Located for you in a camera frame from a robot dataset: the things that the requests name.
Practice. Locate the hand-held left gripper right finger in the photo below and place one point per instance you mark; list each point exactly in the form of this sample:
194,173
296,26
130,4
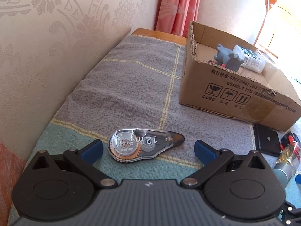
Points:
203,151

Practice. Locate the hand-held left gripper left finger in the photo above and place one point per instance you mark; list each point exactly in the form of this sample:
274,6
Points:
93,150

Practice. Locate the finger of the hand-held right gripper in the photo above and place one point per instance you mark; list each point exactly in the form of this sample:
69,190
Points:
290,213

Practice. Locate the clear correction tape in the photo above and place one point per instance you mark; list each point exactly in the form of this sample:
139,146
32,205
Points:
131,146

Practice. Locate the yellow capsule bottle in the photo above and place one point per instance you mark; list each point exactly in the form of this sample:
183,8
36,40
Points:
285,167

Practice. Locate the cardboard box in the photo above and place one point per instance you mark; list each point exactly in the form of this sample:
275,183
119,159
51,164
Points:
235,103

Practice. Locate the black square plate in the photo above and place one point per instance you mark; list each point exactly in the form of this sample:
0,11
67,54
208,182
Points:
267,139

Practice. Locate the black cube toy red buttons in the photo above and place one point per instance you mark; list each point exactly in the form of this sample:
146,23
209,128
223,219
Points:
288,139

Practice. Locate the grey toy figure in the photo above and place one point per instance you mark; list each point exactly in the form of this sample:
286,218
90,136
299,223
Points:
227,57

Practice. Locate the white plastic box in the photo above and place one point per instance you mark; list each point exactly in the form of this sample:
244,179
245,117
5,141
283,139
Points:
252,62

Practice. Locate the clear plastic cup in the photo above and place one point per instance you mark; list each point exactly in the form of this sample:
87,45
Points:
268,57

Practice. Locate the wooden table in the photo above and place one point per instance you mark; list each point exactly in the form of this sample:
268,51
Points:
160,34

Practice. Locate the pink curtain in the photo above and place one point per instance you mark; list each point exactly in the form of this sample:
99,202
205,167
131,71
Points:
178,7

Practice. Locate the wooden bed headboard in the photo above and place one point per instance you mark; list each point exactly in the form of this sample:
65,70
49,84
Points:
270,18

